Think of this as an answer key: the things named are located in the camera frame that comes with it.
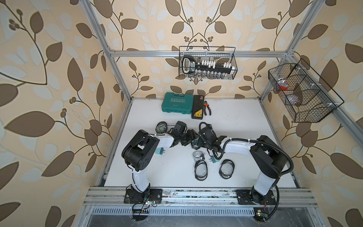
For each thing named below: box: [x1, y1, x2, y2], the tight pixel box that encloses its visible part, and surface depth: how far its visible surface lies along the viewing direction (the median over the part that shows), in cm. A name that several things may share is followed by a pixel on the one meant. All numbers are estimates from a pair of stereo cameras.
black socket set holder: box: [181, 55, 236, 76], surface depth 85 cm
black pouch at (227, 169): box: [218, 158, 235, 180], surface depth 84 cm
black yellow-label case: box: [191, 95, 205, 120], surface depth 117 cm
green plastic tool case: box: [161, 92, 194, 114], surface depth 113 cm
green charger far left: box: [155, 147, 166, 155], surface depth 91 cm
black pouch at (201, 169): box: [194, 156, 208, 181], surface depth 85 cm
